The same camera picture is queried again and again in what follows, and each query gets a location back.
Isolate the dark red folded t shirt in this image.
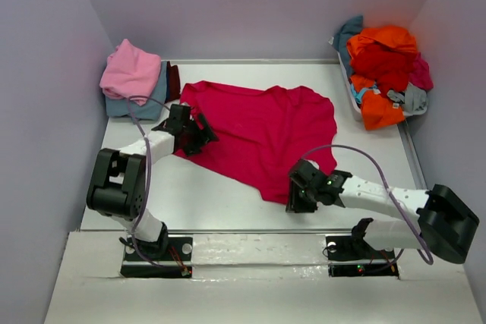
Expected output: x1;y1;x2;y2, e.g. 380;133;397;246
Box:
166;61;181;102

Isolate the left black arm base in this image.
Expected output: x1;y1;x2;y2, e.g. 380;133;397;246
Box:
118;235;193;279

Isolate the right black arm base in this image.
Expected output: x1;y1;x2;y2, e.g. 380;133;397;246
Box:
322;235;399;278

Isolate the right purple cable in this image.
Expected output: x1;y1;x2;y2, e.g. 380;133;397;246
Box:
299;144;434;275

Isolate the pink folded t shirt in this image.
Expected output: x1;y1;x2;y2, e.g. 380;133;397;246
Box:
99;39;162;105

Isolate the grey t shirt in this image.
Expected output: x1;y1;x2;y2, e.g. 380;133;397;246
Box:
387;83;428;116

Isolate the orange t shirt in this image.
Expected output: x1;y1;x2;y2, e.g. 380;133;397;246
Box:
346;25;418;131

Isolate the magenta t shirt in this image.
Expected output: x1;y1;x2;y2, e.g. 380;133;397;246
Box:
181;81;337;204
409;53;434;92

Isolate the light blue folded t shirt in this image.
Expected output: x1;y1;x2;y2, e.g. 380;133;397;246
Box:
105;61;167;121

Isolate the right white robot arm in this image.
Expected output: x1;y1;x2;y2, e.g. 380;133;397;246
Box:
286;159;479;264

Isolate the teal blue t shirt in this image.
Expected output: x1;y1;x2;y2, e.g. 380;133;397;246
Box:
332;15;364;66

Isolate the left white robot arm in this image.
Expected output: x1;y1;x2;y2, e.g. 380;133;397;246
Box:
86;104;219;263

